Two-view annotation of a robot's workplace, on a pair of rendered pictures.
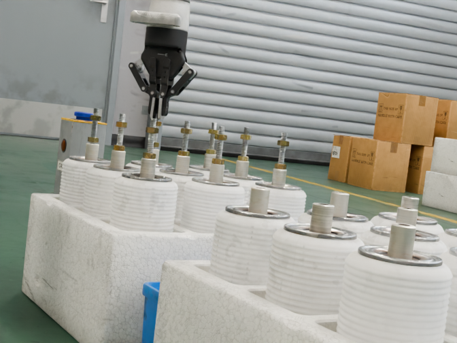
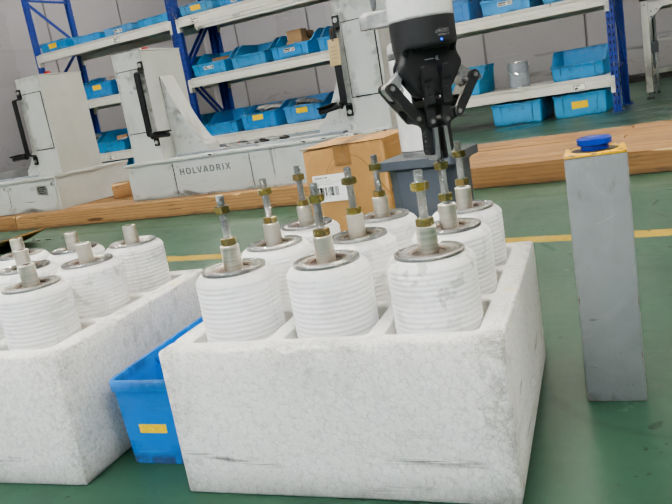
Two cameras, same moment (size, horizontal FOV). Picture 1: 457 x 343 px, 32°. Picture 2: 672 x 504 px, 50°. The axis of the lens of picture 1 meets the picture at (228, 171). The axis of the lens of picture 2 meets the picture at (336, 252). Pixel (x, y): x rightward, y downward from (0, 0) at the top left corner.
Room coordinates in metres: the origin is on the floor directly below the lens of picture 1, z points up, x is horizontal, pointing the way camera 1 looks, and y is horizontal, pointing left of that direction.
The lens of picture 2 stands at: (2.04, -0.49, 0.43)
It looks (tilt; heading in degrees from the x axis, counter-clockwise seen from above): 12 degrees down; 142
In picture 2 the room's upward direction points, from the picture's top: 10 degrees counter-clockwise
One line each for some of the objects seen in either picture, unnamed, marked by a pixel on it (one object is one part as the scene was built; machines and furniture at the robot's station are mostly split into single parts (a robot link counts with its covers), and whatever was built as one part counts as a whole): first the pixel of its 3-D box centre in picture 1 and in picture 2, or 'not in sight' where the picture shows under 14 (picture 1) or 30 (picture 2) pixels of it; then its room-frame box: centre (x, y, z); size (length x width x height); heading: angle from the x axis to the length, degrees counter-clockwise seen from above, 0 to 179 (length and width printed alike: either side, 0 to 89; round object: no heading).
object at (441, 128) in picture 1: (449, 124); not in sight; (5.20, -1.38, 0.45); 0.30 x 0.24 x 0.30; 20
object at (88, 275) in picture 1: (171, 267); (377, 354); (1.35, 0.08, 0.09); 0.39 x 0.39 x 0.18; 31
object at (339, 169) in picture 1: (358, 160); not in sight; (5.30, -0.84, 0.15); 0.30 x 0.24 x 0.30; 111
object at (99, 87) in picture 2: not in sight; (114, 85); (-5.05, 2.58, 0.90); 0.50 x 0.38 x 0.21; 113
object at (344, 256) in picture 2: (241, 177); (326, 261); (1.41, -0.02, 0.25); 0.08 x 0.08 x 0.01
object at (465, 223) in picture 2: (151, 165); (449, 227); (1.45, 0.14, 0.25); 0.08 x 0.08 x 0.01
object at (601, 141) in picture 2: (84, 117); (594, 144); (1.56, 0.29, 0.32); 0.04 x 0.04 x 0.02
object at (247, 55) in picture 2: not in sight; (261, 53); (-3.39, 3.27, 0.90); 0.50 x 0.38 x 0.21; 113
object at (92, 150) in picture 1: (91, 153); (464, 198); (1.39, 0.24, 0.26); 0.02 x 0.02 x 0.03
